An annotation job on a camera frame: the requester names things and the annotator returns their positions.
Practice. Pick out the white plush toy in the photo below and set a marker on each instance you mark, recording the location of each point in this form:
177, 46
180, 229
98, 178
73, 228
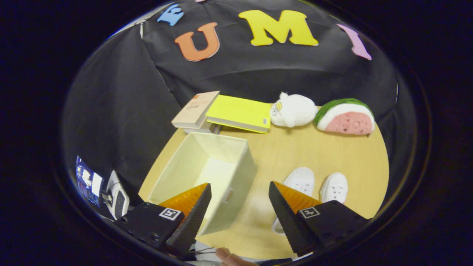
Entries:
293, 111

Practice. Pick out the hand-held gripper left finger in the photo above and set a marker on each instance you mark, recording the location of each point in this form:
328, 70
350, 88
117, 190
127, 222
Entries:
192, 221

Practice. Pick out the grey book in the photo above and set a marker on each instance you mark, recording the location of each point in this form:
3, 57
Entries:
199, 129

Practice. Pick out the watermelon slice plush toy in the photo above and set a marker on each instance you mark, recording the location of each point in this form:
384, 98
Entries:
347, 118

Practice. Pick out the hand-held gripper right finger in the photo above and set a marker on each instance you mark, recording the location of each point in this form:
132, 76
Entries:
286, 221

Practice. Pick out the yellow book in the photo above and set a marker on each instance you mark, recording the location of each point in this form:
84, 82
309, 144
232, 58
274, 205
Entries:
240, 111

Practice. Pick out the white canvas shoe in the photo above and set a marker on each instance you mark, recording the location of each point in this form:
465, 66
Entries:
301, 179
334, 186

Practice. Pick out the cream fabric storage box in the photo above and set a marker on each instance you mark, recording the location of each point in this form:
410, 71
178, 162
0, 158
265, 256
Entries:
221, 147

